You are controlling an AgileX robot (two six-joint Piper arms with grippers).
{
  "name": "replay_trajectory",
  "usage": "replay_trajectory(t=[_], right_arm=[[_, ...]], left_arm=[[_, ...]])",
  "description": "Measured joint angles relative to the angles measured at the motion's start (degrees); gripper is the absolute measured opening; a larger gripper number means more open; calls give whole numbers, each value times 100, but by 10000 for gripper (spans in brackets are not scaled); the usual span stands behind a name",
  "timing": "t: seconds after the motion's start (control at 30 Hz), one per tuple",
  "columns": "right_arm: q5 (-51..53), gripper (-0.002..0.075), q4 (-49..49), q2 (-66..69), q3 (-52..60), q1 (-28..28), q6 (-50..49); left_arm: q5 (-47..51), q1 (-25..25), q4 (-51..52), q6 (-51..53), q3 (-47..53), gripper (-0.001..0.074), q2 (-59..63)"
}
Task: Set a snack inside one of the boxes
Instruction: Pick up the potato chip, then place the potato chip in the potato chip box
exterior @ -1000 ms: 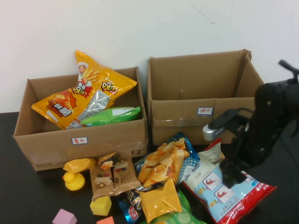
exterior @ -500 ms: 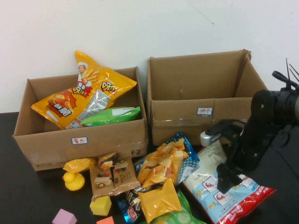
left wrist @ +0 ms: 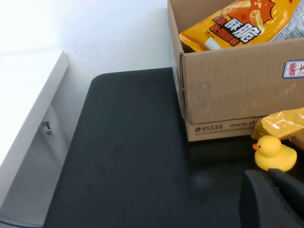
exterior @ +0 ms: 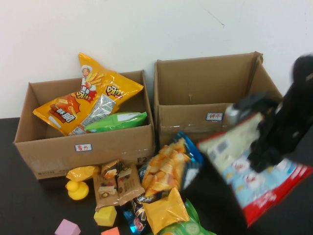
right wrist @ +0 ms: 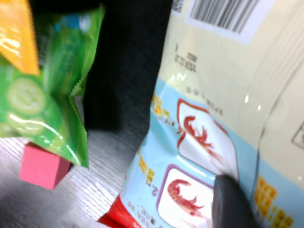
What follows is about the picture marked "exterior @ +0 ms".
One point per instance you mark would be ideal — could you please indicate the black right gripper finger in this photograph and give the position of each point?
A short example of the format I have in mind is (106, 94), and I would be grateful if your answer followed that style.
(275, 160)
(256, 161)

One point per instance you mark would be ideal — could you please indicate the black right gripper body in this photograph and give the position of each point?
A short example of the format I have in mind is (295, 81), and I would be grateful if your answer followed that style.
(274, 132)

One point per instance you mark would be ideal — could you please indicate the red white shrimp cracker bag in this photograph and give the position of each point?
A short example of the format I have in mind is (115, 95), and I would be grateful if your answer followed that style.
(256, 191)

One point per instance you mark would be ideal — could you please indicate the small yellow foil packet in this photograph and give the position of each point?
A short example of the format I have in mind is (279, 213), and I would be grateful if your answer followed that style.
(80, 172)

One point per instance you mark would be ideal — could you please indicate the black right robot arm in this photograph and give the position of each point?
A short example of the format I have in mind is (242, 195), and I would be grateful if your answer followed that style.
(303, 102)

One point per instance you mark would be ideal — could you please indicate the black blue snack packet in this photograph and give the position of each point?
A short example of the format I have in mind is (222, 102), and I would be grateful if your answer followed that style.
(135, 218)

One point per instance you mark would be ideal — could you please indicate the small orange black snack packet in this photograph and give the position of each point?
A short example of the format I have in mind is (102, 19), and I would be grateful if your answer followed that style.
(110, 169)

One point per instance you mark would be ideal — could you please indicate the green snack bag white label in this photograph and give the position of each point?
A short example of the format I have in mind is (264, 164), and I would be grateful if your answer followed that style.
(115, 122)

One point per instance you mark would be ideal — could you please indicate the orange potato fries snack bag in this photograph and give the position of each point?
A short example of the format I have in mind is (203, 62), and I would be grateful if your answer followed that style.
(104, 107)
(63, 110)

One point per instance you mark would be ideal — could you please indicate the blue wavy chips bag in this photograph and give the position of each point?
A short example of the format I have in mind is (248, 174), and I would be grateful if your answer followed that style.
(166, 169)

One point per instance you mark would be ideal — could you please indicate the green cucumber chips bag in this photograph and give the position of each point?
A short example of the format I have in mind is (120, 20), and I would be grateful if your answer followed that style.
(190, 227)

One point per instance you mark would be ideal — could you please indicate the cardboard box with clear tape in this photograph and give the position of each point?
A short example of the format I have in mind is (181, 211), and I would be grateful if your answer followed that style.
(195, 80)

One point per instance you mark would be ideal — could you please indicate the large yellow foil packet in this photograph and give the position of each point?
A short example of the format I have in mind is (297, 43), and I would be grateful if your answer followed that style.
(163, 210)

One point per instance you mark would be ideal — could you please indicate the cardboard box with F2 print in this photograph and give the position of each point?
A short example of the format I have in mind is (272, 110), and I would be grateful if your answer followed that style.
(115, 149)

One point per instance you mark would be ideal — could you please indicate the yellow foam cube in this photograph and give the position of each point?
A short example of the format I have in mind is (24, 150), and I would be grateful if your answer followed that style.
(105, 216)

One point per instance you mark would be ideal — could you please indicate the orange foam cube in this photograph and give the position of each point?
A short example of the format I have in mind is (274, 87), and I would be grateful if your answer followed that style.
(111, 231)

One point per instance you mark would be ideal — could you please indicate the yellow rubber duck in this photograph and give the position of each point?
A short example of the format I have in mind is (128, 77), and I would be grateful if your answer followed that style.
(77, 191)

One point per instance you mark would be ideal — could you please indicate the pink foam cube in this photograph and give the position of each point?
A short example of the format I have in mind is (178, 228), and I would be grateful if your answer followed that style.
(67, 227)

